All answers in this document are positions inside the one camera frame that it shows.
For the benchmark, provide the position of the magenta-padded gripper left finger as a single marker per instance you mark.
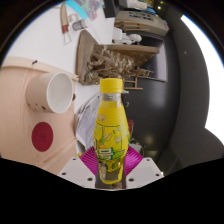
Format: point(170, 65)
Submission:
point(88, 160)

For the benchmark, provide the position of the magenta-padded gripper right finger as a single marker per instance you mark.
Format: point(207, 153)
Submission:
point(135, 161)

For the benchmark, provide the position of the yellow drink bottle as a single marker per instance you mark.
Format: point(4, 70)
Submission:
point(111, 126)

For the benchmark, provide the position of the light wooden board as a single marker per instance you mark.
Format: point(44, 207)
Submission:
point(13, 116)
point(63, 160)

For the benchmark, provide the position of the newspaper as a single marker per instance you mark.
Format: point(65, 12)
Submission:
point(86, 120)

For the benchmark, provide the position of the flat round red coaster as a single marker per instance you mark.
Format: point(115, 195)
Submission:
point(42, 136)

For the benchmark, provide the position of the wooden easel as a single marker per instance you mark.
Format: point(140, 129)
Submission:
point(135, 88)

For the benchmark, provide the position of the cream dotted mug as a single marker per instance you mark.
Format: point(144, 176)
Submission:
point(36, 93)

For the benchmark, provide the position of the brown figure sculpture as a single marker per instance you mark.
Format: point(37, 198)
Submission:
point(106, 63)

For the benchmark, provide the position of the long ceiling light panel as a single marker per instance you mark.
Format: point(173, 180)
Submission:
point(213, 93)

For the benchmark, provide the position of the small paint jar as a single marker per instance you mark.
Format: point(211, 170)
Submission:
point(80, 24)

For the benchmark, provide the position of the dark flat case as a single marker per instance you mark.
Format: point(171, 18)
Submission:
point(143, 21)

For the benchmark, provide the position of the dark wall screen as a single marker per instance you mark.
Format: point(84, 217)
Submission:
point(156, 63)

